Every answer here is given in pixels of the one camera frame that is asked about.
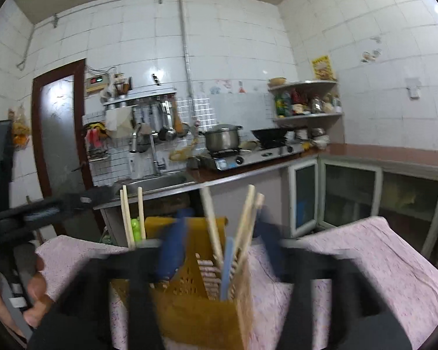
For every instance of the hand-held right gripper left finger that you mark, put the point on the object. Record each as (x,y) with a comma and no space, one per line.
(175,240)

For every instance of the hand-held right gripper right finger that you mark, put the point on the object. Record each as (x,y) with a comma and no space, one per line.
(272,240)

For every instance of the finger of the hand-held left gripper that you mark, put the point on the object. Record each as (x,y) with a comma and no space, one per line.
(87,198)

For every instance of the green plastic spoon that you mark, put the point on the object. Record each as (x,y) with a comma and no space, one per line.
(137,228)

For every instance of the yellow plastic utensil holder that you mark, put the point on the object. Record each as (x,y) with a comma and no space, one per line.
(189,310)

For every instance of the person's left hand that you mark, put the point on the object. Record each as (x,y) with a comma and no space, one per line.
(38,291)

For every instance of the light blue plastic utensil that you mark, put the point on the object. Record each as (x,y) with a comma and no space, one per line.
(226,269)

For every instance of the stainless steel sink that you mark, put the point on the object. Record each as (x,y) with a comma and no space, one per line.
(157,183)

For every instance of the brown framed glass door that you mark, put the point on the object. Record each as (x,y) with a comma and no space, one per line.
(58,135)

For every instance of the chrome faucet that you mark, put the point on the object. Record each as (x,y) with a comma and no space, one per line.
(155,153)

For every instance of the white hanging cloth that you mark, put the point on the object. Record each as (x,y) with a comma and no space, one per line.
(118,122)

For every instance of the steel gas stove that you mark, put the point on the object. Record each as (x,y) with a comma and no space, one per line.
(255,156)

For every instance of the yellow plastic bag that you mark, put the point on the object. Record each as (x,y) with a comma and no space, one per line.
(182,151)

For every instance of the glass door kitchen cabinet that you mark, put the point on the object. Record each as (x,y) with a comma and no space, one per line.
(350,193)

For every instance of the orange plastic bag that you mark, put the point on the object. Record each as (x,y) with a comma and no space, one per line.
(20,129)

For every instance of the steel ladle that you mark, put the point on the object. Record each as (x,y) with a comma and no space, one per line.
(167,133)

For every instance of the pink floral tablecloth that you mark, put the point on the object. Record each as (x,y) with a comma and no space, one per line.
(368,280)

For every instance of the black wok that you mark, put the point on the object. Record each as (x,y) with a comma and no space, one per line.
(270,135)

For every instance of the steel pot with lid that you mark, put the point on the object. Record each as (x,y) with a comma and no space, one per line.
(222,139)

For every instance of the stack of white bowls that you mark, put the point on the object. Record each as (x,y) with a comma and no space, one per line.
(319,139)

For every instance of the white control box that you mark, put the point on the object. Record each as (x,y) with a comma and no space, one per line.
(97,83)

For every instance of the wooden spatula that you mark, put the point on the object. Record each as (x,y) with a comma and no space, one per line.
(180,124)

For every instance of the utensil cup on rack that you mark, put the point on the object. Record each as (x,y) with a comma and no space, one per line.
(122,86)

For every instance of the white corner shelf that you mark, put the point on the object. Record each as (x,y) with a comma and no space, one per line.
(310,116)

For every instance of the row of condiment bottles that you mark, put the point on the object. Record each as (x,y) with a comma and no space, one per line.
(299,104)

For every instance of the beige bowl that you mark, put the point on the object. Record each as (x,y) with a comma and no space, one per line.
(277,81)

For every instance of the vertical metal pipe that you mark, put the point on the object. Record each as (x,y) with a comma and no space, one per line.
(187,62)

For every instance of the metal utensil wall rack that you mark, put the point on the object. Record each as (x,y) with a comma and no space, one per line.
(138,96)

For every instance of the black wall knife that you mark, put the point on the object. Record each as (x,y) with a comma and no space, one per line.
(156,79)

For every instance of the white wall pipe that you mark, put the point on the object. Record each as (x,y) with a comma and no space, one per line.
(27,43)

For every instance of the yellow wall poster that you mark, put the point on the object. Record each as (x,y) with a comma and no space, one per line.
(323,67)

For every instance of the white wall socket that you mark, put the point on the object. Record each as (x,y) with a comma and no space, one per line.
(413,88)

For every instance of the wall decal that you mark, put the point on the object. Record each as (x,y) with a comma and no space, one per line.
(371,54)

